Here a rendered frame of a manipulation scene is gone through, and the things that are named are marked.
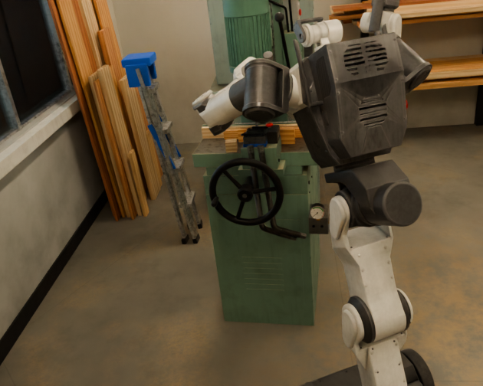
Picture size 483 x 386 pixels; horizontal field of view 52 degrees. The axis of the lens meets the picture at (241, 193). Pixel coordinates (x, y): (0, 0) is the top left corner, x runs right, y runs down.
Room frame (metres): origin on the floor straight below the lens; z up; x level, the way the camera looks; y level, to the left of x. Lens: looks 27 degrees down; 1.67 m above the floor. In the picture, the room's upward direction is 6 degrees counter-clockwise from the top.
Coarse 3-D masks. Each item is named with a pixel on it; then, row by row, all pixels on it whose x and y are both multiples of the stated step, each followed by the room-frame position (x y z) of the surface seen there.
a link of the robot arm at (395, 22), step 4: (392, 16) 1.65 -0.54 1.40; (396, 16) 1.64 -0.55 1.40; (400, 16) 1.66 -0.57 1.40; (392, 20) 1.64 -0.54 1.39; (396, 20) 1.64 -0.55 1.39; (400, 20) 1.66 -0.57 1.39; (388, 24) 1.64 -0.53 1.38; (392, 24) 1.63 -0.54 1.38; (396, 24) 1.64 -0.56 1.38; (400, 24) 1.67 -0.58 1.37; (388, 28) 1.64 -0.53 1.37; (392, 28) 1.63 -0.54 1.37; (396, 28) 1.64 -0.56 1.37; (400, 28) 1.67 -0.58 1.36; (388, 32) 1.64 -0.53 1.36; (396, 32) 1.65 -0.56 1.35; (400, 32) 1.67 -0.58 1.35; (400, 36) 1.67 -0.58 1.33
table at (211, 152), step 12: (204, 144) 2.02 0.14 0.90; (216, 144) 2.01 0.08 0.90; (240, 144) 1.98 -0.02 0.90; (288, 144) 1.91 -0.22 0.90; (300, 144) 1.90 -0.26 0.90; (192, 156) 1.93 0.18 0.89; (204, 156) 1.91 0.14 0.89; (216, 156) 1.90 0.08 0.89; (228, 156) 1.89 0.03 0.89; (240, 156) 1.88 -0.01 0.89; (288, 156) 1.83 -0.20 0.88; (300, 156) 1.82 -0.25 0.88; (240, 168) 1.79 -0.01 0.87
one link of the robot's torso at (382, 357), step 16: (352, 320) 1.12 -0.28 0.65; (352, 336) 1.11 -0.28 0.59; (400, 336) 1.15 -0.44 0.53; (368, 352) 1.12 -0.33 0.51; (384, 352) 1.12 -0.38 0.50; (368, 368) 1.11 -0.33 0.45; (384, 368) 1.10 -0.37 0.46; (400, 368) 1.10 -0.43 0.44; (368, 384) 1.11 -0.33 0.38; (384, 384) 1.07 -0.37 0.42; (400, 384) 1.08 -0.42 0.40
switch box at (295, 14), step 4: (284, 0) 2.26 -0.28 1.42; (292, 0) 2.25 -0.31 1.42; (296, 0) 2.25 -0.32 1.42; (284, 4) 2.26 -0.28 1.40; (292, 4) 2.25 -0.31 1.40; (296, 4) 2.25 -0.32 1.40; (288, 8) 2.26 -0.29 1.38; (292, 8) 2.25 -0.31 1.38; (296, 8) 2.25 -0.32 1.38; (284, 12) 2.26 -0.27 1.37; (288, 12) 2.26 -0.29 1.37; (292, 12) 2.25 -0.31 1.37; (296, 12) 2.25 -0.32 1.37; (284, 16) 2.26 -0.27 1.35; (288, 16) 2.26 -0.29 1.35; (292, 16) 2.25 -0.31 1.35; (296, 16) 2.25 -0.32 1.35; (284, 20) 2.26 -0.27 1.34; (288, 20) 2.26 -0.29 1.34; (284, 24) 2.26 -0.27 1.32
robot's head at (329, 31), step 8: (320, 24) 1.48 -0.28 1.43; (328, 24) 1.47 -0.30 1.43; (336, 24) 1.47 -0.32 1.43; (312, 32) 1.44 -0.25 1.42; (320, 32) 1.45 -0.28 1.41; (328, 32) 1.46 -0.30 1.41; (336, 32) 1.46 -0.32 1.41; (312, 40) 1.44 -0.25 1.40; (320, 40) 1.45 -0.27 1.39; (328, 40) 1.46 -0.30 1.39; (336, 40) 1.47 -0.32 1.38
